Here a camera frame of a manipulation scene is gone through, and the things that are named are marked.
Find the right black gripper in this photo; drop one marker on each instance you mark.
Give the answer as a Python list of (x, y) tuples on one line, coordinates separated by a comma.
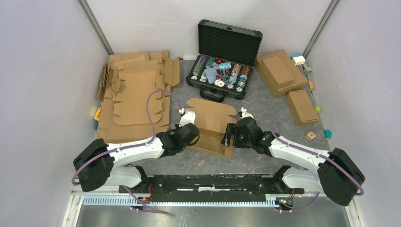
[(230, 130)]

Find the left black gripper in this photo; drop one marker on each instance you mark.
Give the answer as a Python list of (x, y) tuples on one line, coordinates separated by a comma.
[(188, 144)]

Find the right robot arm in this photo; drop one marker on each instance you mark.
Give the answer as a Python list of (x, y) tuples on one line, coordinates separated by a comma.
[(330, 172)]

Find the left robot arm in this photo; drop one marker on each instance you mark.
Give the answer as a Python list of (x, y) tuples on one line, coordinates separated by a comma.
[(101, 164)]

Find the small folded cardboard box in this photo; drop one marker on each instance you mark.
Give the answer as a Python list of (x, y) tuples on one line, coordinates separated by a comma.
[(302, 108)]

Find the large folded cardboard box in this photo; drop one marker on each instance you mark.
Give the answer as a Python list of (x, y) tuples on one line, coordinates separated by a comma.
[(300, 81)]

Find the black poker chip case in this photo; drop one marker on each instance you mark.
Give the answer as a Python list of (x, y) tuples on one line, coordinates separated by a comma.
[(225, 62)]

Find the wooden letter H cube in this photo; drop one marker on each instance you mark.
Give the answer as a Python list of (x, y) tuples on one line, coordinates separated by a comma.
[(310, 136)]

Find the stack of flat cardboard blanks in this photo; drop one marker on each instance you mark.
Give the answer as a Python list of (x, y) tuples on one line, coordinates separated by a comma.
[(134, 93)]

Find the green cube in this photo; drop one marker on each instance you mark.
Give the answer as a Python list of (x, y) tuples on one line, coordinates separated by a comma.
[(318, 109)]

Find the small wooden cube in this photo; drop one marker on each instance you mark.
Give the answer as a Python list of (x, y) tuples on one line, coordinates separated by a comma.
[(311, 85)]

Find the orange yellow block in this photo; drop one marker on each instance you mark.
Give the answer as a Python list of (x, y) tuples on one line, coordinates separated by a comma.
[(97, 117)]

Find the blue white toy block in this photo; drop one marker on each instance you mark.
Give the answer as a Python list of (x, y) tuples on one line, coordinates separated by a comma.
[(298, 59)]

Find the teal cube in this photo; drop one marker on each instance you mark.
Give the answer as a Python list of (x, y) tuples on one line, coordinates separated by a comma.
[(328, 134)]

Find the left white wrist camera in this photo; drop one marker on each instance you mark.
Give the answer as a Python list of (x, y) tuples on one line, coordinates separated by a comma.
[(186, 117)]

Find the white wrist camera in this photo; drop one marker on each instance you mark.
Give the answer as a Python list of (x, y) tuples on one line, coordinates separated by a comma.
[(186, 117), (244, 113)]

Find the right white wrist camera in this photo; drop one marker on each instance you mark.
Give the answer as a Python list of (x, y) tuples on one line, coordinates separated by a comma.
[(244, 113)]

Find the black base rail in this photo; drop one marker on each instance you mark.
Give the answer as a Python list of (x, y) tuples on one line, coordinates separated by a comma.
[(213, 188)]

